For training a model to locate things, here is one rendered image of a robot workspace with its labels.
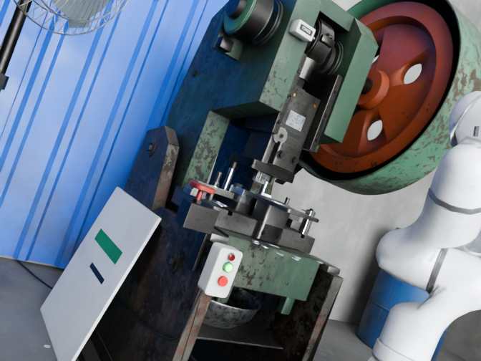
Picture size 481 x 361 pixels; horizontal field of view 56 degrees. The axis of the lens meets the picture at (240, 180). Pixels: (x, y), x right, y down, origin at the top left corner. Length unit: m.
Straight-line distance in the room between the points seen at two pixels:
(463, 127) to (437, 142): 0.71
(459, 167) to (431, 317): 0.33
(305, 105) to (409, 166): 0.42
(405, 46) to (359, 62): 0.29
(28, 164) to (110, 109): 0.50
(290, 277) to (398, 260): 0.56
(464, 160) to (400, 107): 0.93
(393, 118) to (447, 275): 0.89
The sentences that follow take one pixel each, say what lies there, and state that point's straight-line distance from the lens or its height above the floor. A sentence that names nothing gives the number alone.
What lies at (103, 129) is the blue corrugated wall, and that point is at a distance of 2.56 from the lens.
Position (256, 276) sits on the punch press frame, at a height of 0.54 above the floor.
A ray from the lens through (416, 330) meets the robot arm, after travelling 1.06.
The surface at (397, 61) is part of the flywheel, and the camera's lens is 1.94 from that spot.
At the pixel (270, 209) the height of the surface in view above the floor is 0.75.
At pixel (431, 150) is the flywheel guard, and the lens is 1.69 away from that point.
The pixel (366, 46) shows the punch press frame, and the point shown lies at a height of 1.40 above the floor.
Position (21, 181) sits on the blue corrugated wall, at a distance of 2.54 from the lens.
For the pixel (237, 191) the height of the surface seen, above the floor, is 0.77.
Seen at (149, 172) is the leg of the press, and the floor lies 0.71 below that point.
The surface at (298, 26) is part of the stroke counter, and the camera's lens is 1.49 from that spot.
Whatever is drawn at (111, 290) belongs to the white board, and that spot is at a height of 0.30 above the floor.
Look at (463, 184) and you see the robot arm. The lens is 0.91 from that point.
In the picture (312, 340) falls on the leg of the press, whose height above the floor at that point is 0.39.
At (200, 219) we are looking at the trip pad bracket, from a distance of 1.27.
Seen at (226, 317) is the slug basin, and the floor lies 0.37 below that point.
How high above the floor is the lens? 0.82
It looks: level
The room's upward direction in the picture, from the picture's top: 21 degrees clockwise
